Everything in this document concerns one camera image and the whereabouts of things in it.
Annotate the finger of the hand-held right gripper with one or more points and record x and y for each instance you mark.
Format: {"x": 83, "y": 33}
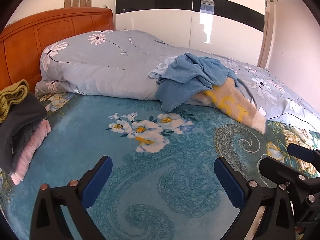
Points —
{"x": 301, "y": 153}
{"x": 275, "y": 168}

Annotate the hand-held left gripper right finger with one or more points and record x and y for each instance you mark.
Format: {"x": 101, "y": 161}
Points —
{"x": 228, "y": 187}

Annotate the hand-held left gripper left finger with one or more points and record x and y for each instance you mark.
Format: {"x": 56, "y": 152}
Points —
{"x": 97, "y": 182}

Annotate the blue fleece garment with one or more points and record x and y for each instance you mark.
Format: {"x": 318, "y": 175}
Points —
{"x": 190, "y": 75}

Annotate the teal floral blanket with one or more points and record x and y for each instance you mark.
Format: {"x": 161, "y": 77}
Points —
{"x": 100, "y": 130}

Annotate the beige sweater with yellow print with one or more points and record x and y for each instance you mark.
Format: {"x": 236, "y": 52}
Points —
{"x": 237, "y": 107}

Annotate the pink fuzzy garment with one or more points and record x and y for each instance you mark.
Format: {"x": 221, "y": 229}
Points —
{"x": 30, "y": 150}

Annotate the dark grey garment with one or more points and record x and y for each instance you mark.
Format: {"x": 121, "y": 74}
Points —
{"x": 20, "y": 122}

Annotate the grey-blue daisy print duvet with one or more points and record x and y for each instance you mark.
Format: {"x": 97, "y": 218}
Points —
{"x": 112, "y": 75}

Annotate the green knit sweater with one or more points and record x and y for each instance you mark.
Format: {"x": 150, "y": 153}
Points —
{"x": 12, "y": 95}

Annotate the light blue shirt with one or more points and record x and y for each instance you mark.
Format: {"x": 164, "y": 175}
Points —
{"x": 162, "y": 71}

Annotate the orange wooden headboard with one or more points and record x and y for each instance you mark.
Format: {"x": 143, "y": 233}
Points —
{"x": 62, "y": 27}

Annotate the white wardrobe with black stripe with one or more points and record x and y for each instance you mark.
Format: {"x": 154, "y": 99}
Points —
{"x": 155, "y": 22}

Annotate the wooden door frame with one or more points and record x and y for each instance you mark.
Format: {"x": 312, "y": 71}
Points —
{"x": 265, "y": 42}

